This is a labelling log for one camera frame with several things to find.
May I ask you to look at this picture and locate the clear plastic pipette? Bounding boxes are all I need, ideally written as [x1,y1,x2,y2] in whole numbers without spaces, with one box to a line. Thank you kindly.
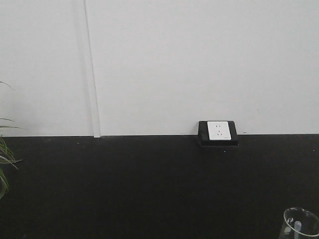
[294,221,302,239]

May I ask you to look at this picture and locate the clear glass beaker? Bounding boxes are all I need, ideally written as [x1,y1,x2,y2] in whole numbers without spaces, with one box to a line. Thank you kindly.
[279,207,319,239]

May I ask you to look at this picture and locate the green plant leaves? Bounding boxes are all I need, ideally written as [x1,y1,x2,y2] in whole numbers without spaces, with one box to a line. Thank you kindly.
[0,81,22,199]

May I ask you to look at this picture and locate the black socket mount box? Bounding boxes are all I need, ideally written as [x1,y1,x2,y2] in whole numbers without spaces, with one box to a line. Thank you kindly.
[197,121,239,147]

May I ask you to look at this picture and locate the white wall power socket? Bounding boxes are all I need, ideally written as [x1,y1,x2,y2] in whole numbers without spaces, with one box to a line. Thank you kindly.
[207,121,231,141]

